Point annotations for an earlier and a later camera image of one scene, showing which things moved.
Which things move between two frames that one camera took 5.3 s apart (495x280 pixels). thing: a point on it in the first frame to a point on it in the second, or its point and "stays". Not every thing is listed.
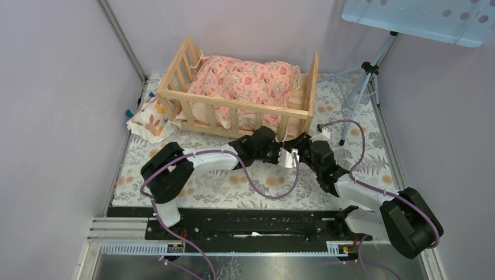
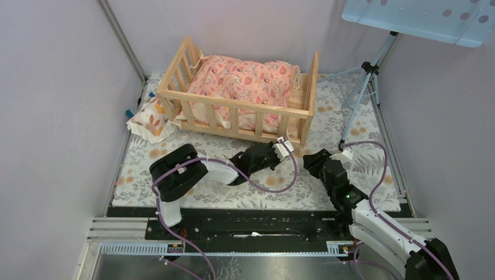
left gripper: (281, 152) to (272, 147)
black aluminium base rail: (247, 224) stays
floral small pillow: (151, 123) stays
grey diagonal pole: (123, 41) stays
